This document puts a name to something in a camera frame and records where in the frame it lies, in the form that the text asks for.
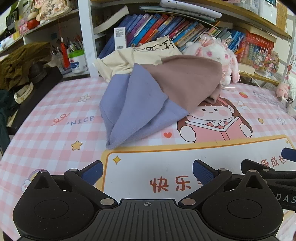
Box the colourful sparkly ornament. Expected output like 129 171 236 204
253 47 280 75

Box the purple and mauve sweater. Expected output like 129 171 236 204
99 55 223 150

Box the olive green garment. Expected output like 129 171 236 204
0 42 51 90

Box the dark green garment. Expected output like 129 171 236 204
1 89 16 152

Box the cream cloth tote bag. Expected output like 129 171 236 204
93 37 182 82

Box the white pen holder jar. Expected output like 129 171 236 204
68 49 88 74

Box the small pink pig figure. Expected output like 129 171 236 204
275 83 290 99

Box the white wristband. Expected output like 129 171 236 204
14 82 34 104

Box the pink checkered cartoon table mat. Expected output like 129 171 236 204
1 78 295 240

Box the white pink bunny plush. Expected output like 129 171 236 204
182 33 240 86

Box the red boxed book set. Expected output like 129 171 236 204
236 31 276 65

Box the white bookshelf frame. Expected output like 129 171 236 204
0 0 296 86

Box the red tassel ornament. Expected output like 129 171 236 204
60 37 70 69

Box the row of colourful books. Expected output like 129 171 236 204
99 13 244 58

